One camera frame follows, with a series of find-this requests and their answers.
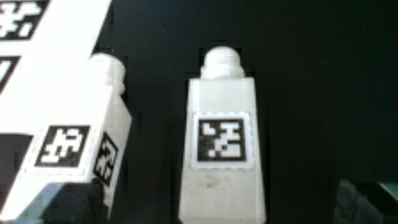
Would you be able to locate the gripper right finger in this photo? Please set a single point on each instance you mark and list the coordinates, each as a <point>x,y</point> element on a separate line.
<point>366,203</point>

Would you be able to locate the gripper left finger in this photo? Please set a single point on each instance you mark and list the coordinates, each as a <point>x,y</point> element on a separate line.
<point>68,204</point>

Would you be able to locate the white table leg with tag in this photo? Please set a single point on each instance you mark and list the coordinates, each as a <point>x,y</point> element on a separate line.
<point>222,193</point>
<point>78,138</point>

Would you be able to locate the white obstacle fence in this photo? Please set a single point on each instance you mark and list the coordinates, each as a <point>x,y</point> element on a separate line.
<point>48,34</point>

